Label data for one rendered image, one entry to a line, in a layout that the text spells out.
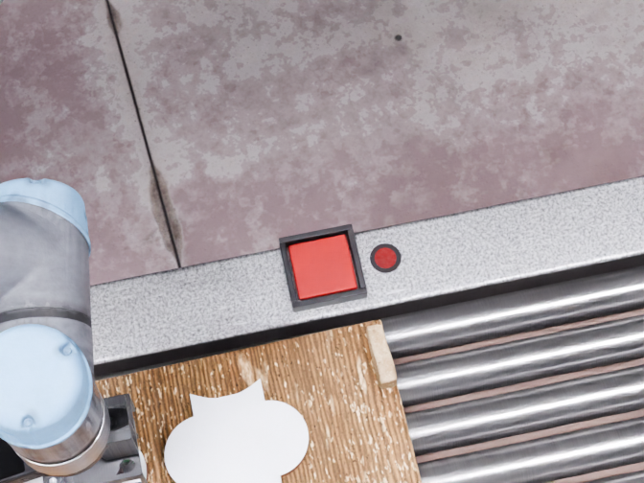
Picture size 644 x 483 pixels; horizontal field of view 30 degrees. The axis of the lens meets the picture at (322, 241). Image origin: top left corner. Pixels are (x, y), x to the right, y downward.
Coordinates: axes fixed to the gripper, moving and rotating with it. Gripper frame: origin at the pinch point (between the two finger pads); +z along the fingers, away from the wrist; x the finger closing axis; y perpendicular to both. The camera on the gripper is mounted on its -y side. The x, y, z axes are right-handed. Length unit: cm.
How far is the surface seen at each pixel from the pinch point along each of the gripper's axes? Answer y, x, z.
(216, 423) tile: 13.9, 2.5, -1.2
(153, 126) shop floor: 13, 85, 94
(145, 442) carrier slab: 7.0, 2.4, 0.4
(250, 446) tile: 16.6, -0.3, -1.4
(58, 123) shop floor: -5, 90, 95
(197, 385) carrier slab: 12.8, 6.8, 0.0
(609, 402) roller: 51, -3, -1
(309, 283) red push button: 25.5, 14.8, -0.1
